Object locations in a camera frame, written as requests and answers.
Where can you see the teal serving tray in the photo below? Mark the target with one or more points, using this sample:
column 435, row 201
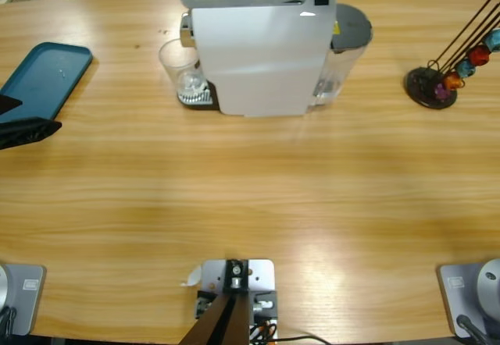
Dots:
column 43, row 72

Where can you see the purple coffee capsule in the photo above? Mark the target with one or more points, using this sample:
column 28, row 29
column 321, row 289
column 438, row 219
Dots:
column 441, row 92

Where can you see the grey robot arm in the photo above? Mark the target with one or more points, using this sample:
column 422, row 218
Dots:
column 23, row 302
column 488, row 282

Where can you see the metal drip tray grate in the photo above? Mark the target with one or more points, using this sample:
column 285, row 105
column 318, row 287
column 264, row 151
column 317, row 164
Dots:
column 208, row 97

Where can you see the clear drinking glass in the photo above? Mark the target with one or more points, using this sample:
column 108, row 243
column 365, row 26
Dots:
column 176, row 60

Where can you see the white tape strip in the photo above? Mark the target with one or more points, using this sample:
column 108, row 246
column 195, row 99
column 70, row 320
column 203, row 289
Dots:
column 193, row 276

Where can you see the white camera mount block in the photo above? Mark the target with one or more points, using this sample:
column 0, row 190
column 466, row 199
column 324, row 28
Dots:
column 261, row 271

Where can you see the clear water tank dark lid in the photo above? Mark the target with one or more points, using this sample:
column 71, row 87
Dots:
column 351, row 25

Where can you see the red coffee capsule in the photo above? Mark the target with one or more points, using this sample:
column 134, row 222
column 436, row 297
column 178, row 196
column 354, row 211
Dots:
column 479, row 55

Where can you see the black capsule holder with rods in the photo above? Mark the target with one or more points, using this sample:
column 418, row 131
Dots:
column 420, row 83

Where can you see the blue coffee capsule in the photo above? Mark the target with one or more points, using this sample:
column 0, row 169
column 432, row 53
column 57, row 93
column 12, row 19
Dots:
column 465, row 69
column 494, row 40

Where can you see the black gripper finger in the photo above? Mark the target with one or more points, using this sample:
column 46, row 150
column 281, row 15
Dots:
column 27, row 132
column 6, row 107

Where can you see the dark camera post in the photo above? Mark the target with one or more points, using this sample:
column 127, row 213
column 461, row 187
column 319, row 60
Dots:
column 222, row 321

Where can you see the white capsule coffee machine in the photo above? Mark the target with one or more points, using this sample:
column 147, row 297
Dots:
column 258, row 56

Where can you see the orange coffee capsule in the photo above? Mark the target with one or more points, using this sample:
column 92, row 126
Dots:
column 453, row 82

